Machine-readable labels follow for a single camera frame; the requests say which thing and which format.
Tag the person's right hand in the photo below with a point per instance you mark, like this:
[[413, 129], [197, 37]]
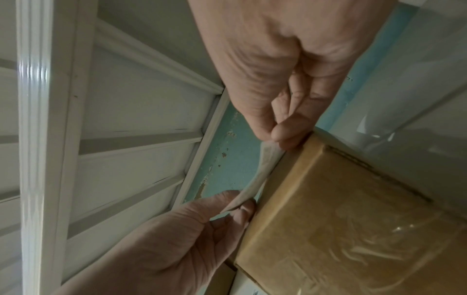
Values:
[[277, 57]]

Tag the person's left hand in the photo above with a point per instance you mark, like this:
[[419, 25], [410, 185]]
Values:
[[164, 250]]

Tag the white shipping label sticker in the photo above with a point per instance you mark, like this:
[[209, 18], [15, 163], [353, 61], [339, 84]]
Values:
[[264, 164]]

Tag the plain taped cardboard box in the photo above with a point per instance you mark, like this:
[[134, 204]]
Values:
[[346, 230]]

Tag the white shelf unit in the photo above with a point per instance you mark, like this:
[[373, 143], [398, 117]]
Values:
[[36, 115]]

